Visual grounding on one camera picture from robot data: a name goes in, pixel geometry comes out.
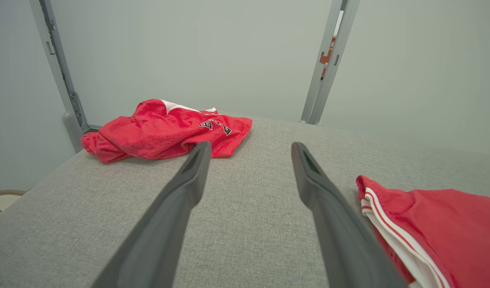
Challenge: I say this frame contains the red basketball shorts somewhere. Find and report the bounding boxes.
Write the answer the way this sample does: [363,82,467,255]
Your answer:
[80,99,253,164]

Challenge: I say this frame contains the orange red fixture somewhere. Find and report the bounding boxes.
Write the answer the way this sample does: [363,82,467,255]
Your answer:
[319,36,337,79]

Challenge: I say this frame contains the woven laundry basket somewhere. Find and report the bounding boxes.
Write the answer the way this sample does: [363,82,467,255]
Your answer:
[0,190,26,221]

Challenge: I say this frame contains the grey partition post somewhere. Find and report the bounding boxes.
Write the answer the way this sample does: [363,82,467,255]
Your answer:
[28,0,90,153]
[300,0,361,125]

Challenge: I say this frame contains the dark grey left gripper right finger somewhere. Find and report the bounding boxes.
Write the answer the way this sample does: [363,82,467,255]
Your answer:
[291,142,407,288]

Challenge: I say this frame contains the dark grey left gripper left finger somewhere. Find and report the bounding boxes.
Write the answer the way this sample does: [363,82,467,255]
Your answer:
[92,141,212,288]

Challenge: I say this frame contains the red Bulls jersey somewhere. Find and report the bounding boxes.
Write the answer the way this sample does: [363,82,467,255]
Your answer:
[356,175,490,288]

